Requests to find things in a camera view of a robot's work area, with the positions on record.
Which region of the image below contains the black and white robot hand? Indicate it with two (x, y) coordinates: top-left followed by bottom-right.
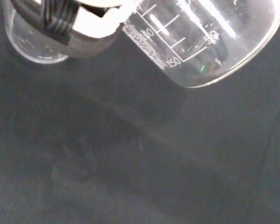
(8, 0), (133, 47)

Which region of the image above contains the clear glass graduated beaker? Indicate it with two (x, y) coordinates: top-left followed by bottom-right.
(3, 0), (119, 65)

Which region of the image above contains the black bench cloth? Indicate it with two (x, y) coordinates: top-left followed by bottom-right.
(0, 0), (280, 224)

